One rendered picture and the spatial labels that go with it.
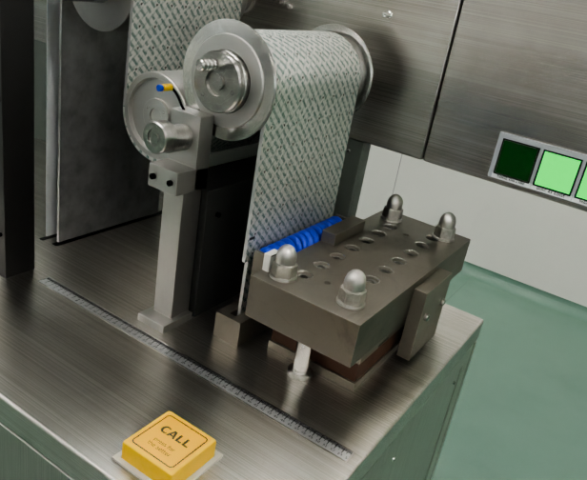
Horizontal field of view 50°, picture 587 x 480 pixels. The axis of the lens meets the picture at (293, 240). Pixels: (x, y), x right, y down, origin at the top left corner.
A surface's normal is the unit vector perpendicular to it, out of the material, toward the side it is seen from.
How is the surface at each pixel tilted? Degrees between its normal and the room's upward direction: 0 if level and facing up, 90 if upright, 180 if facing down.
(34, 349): 0
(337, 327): 90
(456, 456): 0
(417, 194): 90
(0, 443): 90
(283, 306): 90
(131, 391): 0
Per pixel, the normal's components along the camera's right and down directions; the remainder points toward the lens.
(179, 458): 0.16, -0.90
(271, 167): 0.82, 0.34
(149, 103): -0.55, 0.26
